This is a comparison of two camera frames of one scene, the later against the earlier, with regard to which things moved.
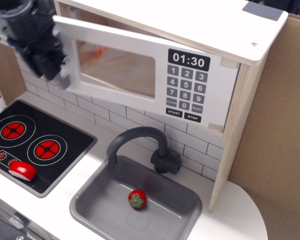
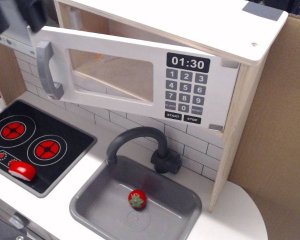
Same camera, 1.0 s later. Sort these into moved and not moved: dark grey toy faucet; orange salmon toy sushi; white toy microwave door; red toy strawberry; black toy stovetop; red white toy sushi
Moved: white toy microwave door; orange salmon toy sushi
Not moved: black toy stovetop; dark grey toy faucet; red white toy sushi; red toy strawberry
